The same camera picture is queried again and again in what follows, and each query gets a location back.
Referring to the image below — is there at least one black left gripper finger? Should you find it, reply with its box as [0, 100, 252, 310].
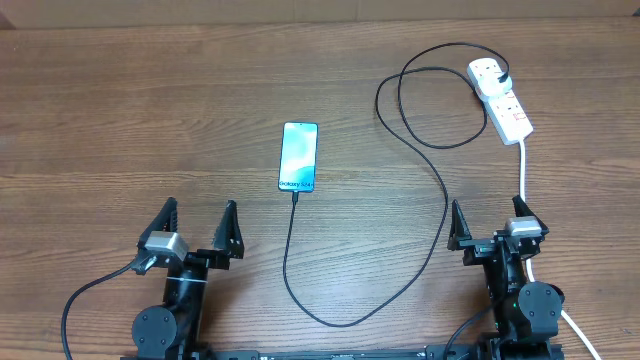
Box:
[137, 197, 178, 248]
[212, 200, 245, 259]

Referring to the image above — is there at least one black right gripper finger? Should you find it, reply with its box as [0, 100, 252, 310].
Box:
[447, 200, 473, 251]
[512, 195, 549, 235]

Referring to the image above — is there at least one dark blue Samsung smartphone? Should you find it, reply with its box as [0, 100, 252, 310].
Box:
[278, 122, 319, 193]

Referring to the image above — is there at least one black USB charging cable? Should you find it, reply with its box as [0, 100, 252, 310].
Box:
[282, 42, 511, 329]

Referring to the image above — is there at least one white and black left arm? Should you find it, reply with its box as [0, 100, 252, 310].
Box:
[60, 197, 245, 359]

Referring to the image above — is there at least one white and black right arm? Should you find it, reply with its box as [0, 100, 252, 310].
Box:
[442, 195, 565, 360]

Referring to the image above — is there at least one white power extension strip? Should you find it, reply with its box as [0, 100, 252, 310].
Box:
[467, 58, 533, 145]

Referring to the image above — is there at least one brown cardboard backdrop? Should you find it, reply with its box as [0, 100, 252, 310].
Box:
[1, 0, 639, 30]

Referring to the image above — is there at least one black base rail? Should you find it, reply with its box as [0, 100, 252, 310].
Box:
[121, 345, 565, 360]

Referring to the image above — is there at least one white power strip cord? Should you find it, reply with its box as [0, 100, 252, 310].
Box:
[518, 138, 603, 360]

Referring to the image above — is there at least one white wall charger plug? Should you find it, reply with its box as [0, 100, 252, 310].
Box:
[475, 75, 513, 102]

